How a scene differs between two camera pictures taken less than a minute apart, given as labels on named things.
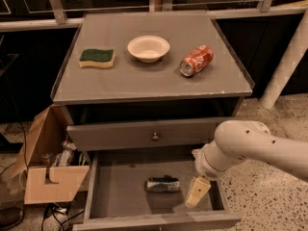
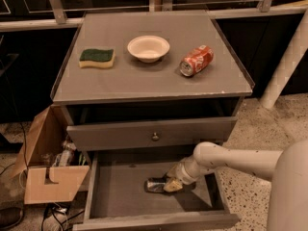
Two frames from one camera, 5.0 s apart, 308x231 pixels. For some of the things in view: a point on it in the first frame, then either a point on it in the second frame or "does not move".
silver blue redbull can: [165, 184] does not move
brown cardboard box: [44, 182] does not move
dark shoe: [11, 218] does not move
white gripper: [203, 165] -> [183, 174]
